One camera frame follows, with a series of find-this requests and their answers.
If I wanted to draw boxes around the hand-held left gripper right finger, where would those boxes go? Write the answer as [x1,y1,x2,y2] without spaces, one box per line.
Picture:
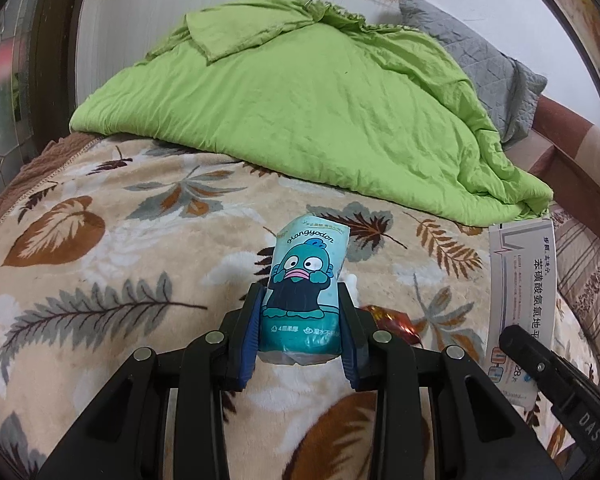
[337,284,563,480]

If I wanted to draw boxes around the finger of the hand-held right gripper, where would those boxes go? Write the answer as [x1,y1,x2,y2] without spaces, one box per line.
[498,325,600,413]

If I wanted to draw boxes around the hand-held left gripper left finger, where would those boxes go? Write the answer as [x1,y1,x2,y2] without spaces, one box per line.
[36,282,268,480]

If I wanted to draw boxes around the teal cartoon tissue pack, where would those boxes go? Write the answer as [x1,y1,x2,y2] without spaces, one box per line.
[259,214,351,366]

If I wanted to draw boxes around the white and grey medicine box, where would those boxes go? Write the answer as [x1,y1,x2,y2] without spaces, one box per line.
[485,217,556,408]

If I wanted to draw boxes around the red foil wrapper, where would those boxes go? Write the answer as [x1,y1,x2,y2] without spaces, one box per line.
[362,305,426,346]

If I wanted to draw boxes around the leaf print blanket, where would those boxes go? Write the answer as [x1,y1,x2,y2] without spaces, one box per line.
[0,132,596,480]

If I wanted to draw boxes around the brown headboard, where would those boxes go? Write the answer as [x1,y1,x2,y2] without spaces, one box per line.
[500,95,600,241]

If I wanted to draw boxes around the green quilt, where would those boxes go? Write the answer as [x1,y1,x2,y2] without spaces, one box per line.
[70,0,553,226]

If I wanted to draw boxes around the grey quilted pillow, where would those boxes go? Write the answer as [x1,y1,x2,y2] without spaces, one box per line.
[397,0,546,148]

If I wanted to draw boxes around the wooden door with patterned glass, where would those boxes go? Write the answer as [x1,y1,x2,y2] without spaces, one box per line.
[0,0,88,201]

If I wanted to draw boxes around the framed wall picture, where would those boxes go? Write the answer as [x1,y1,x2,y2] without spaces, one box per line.
[510,0,600,111]

